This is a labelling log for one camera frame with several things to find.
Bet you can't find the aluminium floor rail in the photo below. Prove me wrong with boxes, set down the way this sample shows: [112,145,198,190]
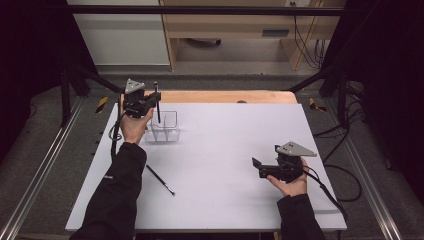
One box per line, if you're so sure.
[324,98,405,240]
[0,96,86,240]

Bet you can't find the hand-held gripper cable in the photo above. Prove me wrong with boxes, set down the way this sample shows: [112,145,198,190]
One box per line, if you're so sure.
[301,164,350,223]
[108,93,127,158]

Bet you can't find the yellow clamp right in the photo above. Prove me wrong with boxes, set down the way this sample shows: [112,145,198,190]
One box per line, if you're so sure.
[308,97,329,113]

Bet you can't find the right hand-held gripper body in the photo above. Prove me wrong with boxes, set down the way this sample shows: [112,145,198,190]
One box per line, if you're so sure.
[259,141,318,184]

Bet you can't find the person's left hand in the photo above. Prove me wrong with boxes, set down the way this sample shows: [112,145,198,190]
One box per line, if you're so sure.
[118,106,155,145]

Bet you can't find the black looped floor cable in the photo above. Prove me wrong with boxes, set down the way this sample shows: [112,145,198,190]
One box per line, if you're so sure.
[323,164,364,203]

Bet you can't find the black makeup brush silver ferrule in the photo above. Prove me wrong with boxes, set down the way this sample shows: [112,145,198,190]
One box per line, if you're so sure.
[145,164,176,197]

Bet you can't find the white cabinet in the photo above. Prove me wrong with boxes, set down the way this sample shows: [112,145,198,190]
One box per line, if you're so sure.
[66,0,171,67]

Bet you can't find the person's right hand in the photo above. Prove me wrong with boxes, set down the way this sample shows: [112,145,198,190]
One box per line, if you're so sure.
[266,156,311,198]

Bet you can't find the white board table cover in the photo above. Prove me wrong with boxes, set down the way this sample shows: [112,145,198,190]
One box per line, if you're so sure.
[65,102,348,232]

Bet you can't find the black cables on floor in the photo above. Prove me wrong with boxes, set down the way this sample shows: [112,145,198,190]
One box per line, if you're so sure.
[312,81,367,138]

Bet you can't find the yellow clamp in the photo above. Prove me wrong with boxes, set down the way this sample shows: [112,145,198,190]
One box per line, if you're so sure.
[95,96,110,115]
[308,97,329,113]

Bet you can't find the bundle of hanging black cables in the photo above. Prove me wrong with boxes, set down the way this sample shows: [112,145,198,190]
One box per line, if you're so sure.
[292,1,330,70]

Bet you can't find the black metal crossbar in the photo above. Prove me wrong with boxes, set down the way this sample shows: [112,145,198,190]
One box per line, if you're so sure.
[66,4,348,17]

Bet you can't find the left hand-held gripper cable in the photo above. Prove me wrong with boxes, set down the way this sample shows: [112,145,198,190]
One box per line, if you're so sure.
[108,93,127,158]

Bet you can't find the black curtain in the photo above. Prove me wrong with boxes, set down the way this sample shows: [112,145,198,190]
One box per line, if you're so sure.
[320,0,424,205]
[0,0,98,162]

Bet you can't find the clear plastic organizer box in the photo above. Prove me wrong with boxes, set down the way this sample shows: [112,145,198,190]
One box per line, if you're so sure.
[143,110,181,144]

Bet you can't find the yellow clamp left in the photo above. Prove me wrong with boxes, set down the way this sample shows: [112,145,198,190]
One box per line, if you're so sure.
[95,96,110,115]

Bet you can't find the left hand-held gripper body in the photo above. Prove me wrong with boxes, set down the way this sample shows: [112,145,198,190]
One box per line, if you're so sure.
[122,78,157,119]

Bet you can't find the right hand-held gripper cable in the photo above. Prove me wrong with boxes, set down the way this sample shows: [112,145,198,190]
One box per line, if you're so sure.
[301,164,350,223]

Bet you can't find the black metal frame stand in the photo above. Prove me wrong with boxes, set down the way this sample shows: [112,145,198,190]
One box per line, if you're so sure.
[285,64,350,130]
[60,63,130,128]

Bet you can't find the light wooden desk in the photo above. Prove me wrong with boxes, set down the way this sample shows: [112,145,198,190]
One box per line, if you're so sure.
[158,0,346,72]

